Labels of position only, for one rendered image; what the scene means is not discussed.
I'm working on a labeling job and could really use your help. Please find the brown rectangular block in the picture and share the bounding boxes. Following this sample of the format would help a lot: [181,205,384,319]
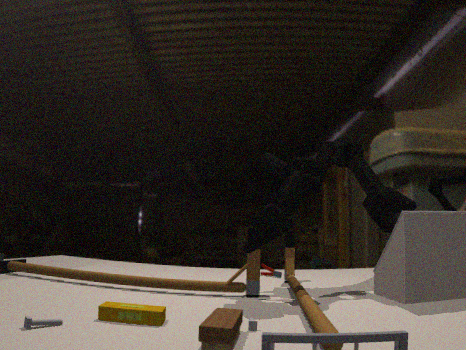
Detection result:
[198,308,243,350]

